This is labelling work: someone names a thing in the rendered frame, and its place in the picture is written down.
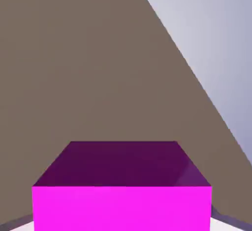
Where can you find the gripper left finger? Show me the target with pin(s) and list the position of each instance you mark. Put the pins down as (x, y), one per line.
(24, 226)

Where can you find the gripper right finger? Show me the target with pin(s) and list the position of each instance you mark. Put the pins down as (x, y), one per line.
(221, 225)

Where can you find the small magenta cube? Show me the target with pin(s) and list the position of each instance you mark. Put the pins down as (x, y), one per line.
(122, 207)

